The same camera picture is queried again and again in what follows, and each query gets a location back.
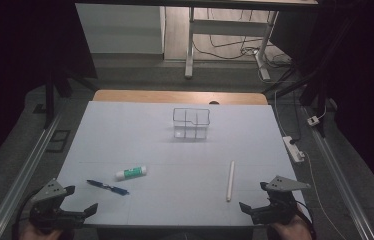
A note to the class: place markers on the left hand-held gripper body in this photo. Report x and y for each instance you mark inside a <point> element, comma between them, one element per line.
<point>50,193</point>

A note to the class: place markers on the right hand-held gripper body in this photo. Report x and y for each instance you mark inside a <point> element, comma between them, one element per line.
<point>280,200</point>

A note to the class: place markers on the white pen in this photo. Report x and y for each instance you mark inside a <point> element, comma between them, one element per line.
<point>230,180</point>

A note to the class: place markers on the blue pen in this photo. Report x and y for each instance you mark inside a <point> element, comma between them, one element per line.
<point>118,190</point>

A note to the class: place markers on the green and white glue stick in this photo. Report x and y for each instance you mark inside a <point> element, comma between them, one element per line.
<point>131,172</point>

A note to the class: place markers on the clear plastic desk organizer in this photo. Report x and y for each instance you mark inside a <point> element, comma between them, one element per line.
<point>191,131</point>

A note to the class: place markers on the person's right hand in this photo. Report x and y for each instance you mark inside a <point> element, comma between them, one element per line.
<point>291,232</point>

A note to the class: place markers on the person's left hand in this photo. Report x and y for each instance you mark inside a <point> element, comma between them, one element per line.
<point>38,235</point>

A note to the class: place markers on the white power strip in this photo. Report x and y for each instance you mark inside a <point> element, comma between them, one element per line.
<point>293,150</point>

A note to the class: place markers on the black floor socket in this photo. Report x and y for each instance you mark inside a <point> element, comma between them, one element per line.
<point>59,140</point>

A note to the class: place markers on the black power plug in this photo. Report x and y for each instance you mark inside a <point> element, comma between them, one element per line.
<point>294,141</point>

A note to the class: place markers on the small white adapter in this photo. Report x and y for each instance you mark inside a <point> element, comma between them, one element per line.
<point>313,121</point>

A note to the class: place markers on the white table mat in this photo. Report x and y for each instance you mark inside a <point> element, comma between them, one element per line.
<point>141,133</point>

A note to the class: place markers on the black metal stand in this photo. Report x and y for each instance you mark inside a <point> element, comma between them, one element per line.
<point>49,100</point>
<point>321,100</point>

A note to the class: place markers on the white cabinet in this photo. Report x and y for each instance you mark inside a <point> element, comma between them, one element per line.
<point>118,30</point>

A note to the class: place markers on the metal floor rail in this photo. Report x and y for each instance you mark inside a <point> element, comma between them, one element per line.
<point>341,180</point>
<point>21,180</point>

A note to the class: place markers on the white desk frame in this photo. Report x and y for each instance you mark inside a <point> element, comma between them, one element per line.
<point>228,27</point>

